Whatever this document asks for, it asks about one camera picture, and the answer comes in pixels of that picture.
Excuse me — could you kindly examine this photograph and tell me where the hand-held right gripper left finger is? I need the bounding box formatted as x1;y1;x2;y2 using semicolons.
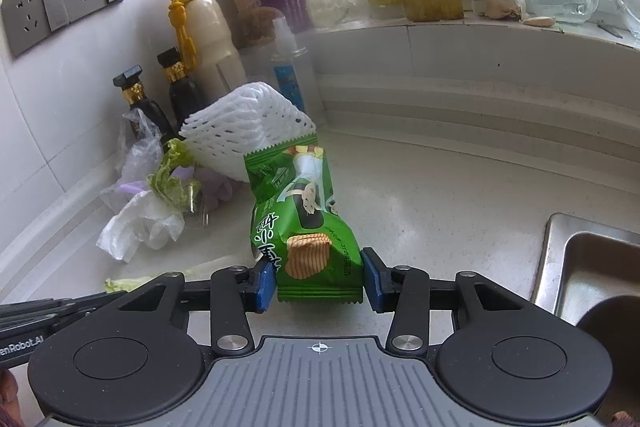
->
75;259;276;356

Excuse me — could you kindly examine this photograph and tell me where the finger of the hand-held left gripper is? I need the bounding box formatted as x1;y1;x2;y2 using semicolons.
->
0;309;108;334
0;294;123;319

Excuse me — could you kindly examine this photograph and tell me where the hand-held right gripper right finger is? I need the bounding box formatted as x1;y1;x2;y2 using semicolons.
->
361;247;561;355

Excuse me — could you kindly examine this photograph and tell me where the green snack packet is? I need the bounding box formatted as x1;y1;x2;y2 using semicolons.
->
243;132;364;306

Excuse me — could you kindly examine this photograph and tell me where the white tissue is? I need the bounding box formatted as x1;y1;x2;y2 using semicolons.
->
96;191;187;264

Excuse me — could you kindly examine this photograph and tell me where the flat cabbage leaf scrap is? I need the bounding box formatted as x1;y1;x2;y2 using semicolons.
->
104;275;153;294

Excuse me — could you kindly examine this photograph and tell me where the curled cabbage leaf piece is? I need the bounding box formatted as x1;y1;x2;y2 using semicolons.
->
146;138;202;214

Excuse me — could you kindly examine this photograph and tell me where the small white foam fruit net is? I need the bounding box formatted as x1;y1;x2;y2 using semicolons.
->
178;80;317;184

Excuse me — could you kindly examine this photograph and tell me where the crumpled clear plastic bag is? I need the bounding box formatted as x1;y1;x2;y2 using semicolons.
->
117;108;236;220

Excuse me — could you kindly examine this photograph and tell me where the dark sauce bottle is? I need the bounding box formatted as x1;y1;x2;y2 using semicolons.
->
112;65;176;142
156;48;207;130

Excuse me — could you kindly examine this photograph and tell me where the clear spray bottle blue label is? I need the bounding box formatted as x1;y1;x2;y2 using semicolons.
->
267;17;323;122

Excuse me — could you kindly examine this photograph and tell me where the stainless steel sink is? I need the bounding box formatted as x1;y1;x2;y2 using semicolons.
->
530;212;640;333

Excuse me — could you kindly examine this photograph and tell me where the cream bottle with gold cap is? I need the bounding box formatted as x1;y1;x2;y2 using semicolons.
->
165;0;247;100

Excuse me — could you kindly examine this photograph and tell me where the loose garlic bulb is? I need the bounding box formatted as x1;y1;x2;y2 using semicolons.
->
485;0;527;21

